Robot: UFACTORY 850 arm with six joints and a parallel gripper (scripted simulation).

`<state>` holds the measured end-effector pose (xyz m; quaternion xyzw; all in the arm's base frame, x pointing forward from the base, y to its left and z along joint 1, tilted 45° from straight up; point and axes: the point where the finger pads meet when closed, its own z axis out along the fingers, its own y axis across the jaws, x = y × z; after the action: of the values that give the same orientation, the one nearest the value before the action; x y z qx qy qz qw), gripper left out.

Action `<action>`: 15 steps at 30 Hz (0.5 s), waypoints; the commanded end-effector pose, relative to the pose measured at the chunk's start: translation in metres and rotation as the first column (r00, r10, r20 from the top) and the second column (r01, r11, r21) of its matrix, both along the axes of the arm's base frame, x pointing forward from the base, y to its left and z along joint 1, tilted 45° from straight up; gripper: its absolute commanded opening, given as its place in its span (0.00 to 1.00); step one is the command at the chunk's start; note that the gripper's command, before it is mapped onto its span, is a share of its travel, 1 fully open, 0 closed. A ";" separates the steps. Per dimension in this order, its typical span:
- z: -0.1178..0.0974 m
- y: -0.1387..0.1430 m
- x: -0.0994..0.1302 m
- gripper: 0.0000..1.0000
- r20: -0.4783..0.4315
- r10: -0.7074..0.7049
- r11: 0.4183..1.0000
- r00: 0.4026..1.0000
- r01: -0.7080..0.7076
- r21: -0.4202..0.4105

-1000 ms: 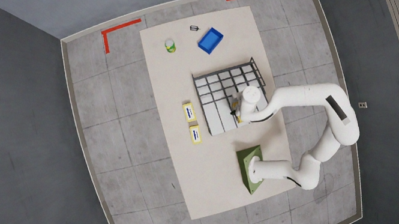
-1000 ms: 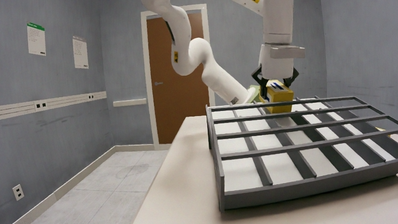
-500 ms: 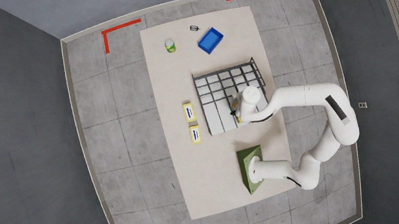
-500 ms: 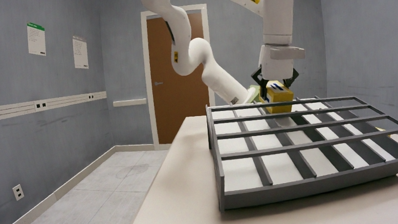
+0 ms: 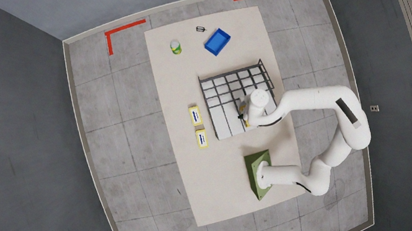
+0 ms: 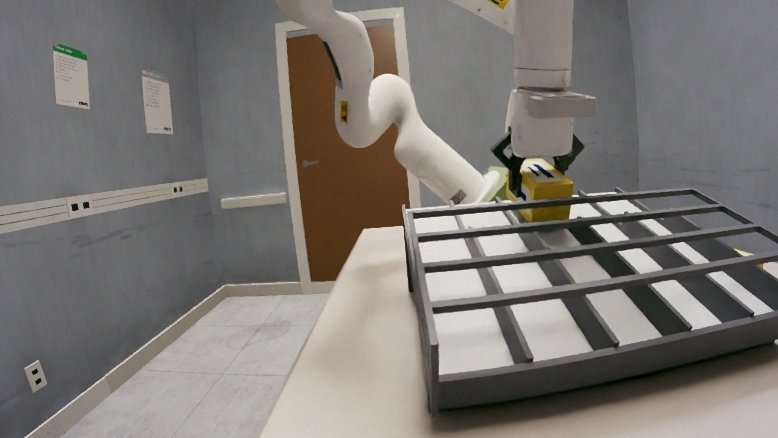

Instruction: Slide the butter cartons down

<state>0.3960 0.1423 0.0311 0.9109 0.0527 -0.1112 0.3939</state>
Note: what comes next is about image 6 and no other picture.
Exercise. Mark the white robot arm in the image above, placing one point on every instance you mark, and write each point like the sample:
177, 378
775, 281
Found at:
543, 32

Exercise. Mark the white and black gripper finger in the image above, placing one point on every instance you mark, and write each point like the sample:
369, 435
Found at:
562, 162
513, 163

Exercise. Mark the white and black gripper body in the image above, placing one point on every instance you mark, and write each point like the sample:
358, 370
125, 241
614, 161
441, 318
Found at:
533, 137

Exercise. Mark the dark grey front bar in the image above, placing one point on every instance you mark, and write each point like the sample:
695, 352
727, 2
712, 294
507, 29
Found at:
578, 370

